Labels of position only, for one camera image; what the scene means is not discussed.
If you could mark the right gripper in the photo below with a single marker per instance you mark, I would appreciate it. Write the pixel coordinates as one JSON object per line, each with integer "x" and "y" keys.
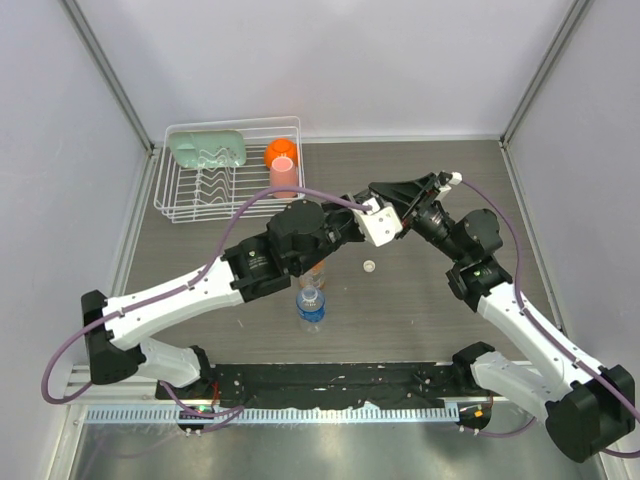
{"x": 403, "y": 195}

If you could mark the blue label water bottle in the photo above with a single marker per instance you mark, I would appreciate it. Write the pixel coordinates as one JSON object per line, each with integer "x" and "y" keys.
{"x": 311, "y": 306}

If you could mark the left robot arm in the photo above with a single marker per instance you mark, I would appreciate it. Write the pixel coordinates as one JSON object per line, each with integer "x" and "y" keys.
{"x": 295, "y": 240}

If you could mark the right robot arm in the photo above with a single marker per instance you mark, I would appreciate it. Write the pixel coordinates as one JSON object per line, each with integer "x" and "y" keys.
{"x": 584, "y": 406}

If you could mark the white bottle cap open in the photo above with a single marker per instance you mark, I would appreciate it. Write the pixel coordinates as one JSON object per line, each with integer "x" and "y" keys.
{"x": 369, "y": 266}

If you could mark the orange drink bottle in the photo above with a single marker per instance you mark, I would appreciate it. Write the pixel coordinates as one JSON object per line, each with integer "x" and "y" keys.
{"x": 316, "y": 276}

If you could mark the pink cup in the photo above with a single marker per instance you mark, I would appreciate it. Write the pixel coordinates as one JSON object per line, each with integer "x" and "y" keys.
{"x": 283, "y": 172}

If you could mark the orange bowl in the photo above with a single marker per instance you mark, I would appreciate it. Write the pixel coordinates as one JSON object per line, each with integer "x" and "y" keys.
{"x": 280, "y": 147}

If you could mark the green plastic tray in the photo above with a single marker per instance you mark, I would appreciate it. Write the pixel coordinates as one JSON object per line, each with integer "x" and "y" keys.
{"x": 207, "y": 149}

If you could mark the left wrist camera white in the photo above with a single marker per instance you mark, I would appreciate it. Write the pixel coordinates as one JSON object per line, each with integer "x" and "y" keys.
{"x": 380, "y": 224}

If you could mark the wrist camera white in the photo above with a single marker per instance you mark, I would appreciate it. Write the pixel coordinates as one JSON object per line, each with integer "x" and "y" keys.
{"x": 447, "y": 180}
{"x": 380, "y": 224}

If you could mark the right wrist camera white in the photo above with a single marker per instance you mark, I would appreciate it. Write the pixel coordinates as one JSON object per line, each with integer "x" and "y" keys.
{"x": 447, "y": 180}

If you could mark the white wire dish rack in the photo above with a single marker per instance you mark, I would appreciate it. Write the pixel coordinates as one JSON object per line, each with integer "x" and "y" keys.
{"x": 197, "y": 195}

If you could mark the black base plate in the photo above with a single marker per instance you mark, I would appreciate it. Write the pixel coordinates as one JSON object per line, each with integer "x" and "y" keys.
{"x": 334, "y": 386}

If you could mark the white slotted cable duct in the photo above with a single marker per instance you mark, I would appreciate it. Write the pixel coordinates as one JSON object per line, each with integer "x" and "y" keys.
{"x": 368, "y": 413}

